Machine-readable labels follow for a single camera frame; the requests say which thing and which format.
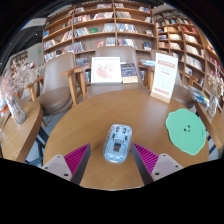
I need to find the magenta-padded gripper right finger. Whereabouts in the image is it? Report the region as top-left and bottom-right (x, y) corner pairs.
(131, 143), (184, 186)

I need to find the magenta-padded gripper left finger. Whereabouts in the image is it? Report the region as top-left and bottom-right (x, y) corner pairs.
(41, 143), (92, 186)

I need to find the translucent light blue computer mouse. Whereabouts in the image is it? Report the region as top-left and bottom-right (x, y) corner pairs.
(102, 123), (133, 164)

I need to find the green flower-shaped mouse pad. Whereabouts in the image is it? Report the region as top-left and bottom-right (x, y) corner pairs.
(165, 108), (208, 156)

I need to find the round wooden side table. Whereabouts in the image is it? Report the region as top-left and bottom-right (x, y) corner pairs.
(194, 99), (224, 151)
(0, 100), (44, 164)

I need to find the blue and yellow book stack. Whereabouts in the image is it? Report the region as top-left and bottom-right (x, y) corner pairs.
(188, 84), (211, 107)

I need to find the white sign on wooden base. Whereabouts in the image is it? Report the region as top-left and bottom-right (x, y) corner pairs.
(149, 52), (179, 104)

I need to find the dark-covered book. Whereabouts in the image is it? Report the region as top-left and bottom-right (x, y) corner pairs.
(120, 62), (139, 84)

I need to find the white framed red floral picture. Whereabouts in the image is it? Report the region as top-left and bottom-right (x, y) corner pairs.
(90, 56), (123, 85)

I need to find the light blue book stack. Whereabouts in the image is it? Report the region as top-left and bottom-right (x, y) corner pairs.
(140, 59), (156, 67)

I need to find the distant small bookshelf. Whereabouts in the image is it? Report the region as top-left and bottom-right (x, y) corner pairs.
(9, 49), (29, 69)

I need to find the wide wooden bookshelf with books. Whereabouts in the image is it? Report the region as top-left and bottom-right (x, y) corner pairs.
(41, 1), (158, 64)

